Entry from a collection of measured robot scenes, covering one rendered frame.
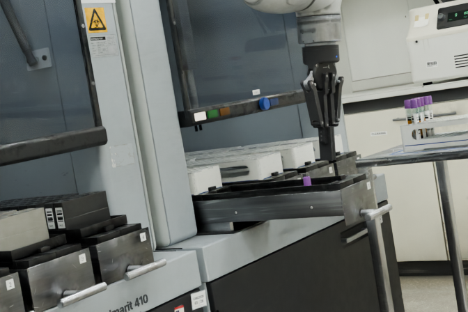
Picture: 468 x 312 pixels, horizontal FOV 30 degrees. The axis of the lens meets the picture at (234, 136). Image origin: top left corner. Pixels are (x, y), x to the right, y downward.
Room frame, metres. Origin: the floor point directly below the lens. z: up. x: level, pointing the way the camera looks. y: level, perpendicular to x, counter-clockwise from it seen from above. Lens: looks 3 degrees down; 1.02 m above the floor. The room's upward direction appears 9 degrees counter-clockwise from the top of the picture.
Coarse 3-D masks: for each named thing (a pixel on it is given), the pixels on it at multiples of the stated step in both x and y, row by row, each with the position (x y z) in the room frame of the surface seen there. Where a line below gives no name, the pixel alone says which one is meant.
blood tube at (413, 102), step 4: (412, 100) 1.96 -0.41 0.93; (416, 100) 1.96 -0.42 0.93; (412, 104) 1.96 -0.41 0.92; (416, 104) 1.96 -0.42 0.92; (412, 108) 1.96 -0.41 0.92; (416, 108) 1.96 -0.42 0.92; (412, 112) 1.96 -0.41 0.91; (416, 112) 1.96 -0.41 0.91; (416, 116) 1.96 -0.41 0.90; (416, 120) 1.96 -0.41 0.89; (416, 132) 1.96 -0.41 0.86; (420, 132) 1.96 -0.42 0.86; (416, 136) 1.96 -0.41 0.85; (420, 136) 1.96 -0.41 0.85
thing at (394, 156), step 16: (368, 160) 1.96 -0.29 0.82; (384, 160) 1.94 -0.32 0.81; (400, 160) 1.92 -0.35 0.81; (416, 160) 1.89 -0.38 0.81; (432, 160) 1.87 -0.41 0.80; (368, 176) 1.97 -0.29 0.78; (448, 176) 2.32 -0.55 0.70; (448, 192) 2.31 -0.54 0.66; (448, 208) 2.31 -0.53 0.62; (368, 224) 1.98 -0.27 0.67; (448, 224) 2.31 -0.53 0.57; (448, 240) 2.32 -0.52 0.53; (384, 256) 1.99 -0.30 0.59; (384, 272) 1.98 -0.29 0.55; (384, 288) 1.97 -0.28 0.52; (464, 288) 2.31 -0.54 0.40; (384, 304) 1.98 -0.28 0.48; (464, 304) 2.31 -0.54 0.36
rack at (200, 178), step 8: (192, 168) 1.96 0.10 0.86; (200, 168) 1.92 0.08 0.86; (208, 168) 1.88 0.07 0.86; (216, 168) 1.91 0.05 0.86; (192, 176) 1.84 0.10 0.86; (200, 176) 1.85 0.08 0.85; (208, 176) 1.88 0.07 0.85; (216, 176) 1.90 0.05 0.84; (192, 184) 1.84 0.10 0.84; (200, 184) 1.85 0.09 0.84; (208, 184) 1.88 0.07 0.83; (216, 184) 1.90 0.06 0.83; (192, 192) 1.84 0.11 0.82; (200, 192) 1.85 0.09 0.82
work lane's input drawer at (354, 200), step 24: (216, 192) 1.86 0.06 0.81; (240, 192) 1.76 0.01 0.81; (264, 192) 1.73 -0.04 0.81; (288, 192) 1.70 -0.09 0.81; (312, 192) 1.66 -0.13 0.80; (336, 192) 1.63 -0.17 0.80; (360, 192) 1.68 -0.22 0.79; (216, 216) 1.79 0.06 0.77; (240, 216) 1.76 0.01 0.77; (264, 216) 1.72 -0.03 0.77; (288, 216) 1.69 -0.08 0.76; (312, 216) 1.66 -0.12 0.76; (360, 216) 1.67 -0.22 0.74
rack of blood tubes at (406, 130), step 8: (432, 120) 1.95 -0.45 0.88; (440, 120) 1.92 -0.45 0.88; (448, 120) 1.91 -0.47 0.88; (456, 120) 1.90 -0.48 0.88; (464, 120) 1.88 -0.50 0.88; (400, 128) 1.98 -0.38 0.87; (408, 128) 1.96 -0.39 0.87; (416, 128) 1.95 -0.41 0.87; (408, 136) 1.97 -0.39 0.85; (432, 136) 1.97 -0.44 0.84; (440, 136) 1.94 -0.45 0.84; (448, 136) 1.91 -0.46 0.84; (456, 136) 1.90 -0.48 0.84; (464, 136) 1.89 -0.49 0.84; (408, 144) 1.97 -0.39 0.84; (432, 144) 1.93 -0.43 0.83; (440, 144) 1.92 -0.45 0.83; (448, 144) 1.91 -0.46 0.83; (456, 144) 1.90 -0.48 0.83; (464, 144) 1.89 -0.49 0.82
